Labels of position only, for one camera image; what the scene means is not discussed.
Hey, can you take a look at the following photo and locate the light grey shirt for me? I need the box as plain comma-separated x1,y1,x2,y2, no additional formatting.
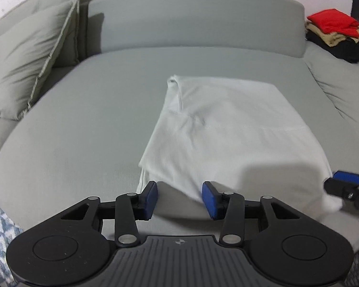
135,74,359,252

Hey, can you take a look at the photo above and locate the grey sofa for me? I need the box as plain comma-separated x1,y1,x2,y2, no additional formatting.
0,0,359,230

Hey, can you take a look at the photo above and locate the red folded garment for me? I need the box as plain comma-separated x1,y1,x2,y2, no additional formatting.
307,8,359,38

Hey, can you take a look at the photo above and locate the grey front pillow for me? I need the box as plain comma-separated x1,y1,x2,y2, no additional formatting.
0,0,78,121

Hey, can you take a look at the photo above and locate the grey pillow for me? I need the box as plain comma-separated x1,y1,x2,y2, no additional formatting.
0,0,78,121
0,0,79,67

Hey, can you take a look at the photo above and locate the grey back pillow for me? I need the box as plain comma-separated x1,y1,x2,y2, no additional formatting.
0,0,79,67

